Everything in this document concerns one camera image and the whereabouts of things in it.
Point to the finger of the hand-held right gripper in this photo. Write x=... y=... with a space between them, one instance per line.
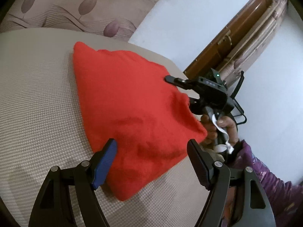
x=177 y=80
x=195 y=106

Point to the brown wooden door frame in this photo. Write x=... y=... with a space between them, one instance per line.
x=236 y=28

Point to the beige doorway curtain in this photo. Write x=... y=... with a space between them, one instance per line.
x=260 y=35

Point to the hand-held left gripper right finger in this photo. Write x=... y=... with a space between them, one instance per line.
x=201 y=167

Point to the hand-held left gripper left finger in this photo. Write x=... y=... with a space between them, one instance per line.
x=105 y=165

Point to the red beaded-neck sweater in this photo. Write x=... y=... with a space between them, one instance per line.
x=130 y=111

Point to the person's right hand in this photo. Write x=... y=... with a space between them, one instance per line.
x=209 y=127

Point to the person's purple-sleeved right forearm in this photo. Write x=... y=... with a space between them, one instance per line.
x=272 y=182

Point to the beige leaf-print curtain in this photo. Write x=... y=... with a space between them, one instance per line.
x=71 y=4

